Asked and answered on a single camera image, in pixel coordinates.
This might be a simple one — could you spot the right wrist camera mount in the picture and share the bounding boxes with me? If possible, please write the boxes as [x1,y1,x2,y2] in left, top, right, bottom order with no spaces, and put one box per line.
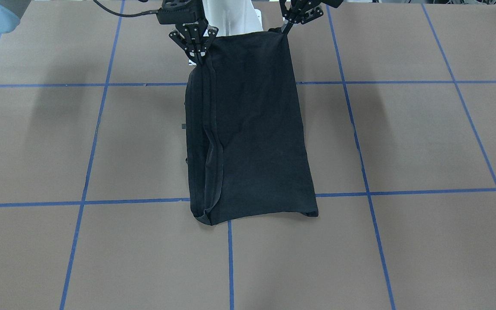
[157,0,206,24]

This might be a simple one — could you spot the black graphic t-shirt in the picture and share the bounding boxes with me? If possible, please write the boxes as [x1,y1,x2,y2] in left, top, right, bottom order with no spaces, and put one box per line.
[185,29,319,226]

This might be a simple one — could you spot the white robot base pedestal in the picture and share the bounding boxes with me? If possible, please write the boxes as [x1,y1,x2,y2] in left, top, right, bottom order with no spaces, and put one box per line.
[202,0,264,37]

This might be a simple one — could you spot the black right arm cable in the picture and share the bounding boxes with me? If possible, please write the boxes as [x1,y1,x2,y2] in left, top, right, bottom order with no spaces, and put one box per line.
[93,0,160,18]

